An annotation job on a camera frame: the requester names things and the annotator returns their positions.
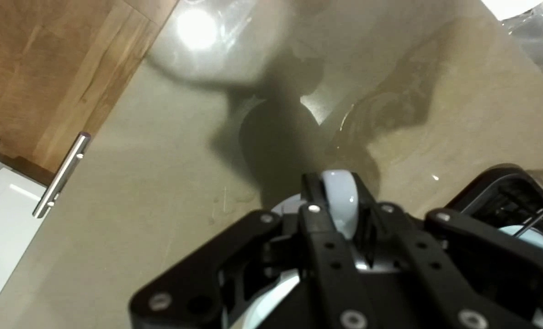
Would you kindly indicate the white ceramic cup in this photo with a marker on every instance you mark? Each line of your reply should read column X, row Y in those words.
column 340, row 194

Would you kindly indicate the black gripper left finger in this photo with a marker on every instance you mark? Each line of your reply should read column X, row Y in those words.
column 318, row 257

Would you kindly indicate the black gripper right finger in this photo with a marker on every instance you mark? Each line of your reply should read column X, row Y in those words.
column 441, row 262

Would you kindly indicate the white plate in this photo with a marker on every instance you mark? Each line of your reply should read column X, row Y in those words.
column 510, row 6

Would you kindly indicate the lavender base cabinets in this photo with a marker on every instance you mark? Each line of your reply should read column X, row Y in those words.
column 2, row 244

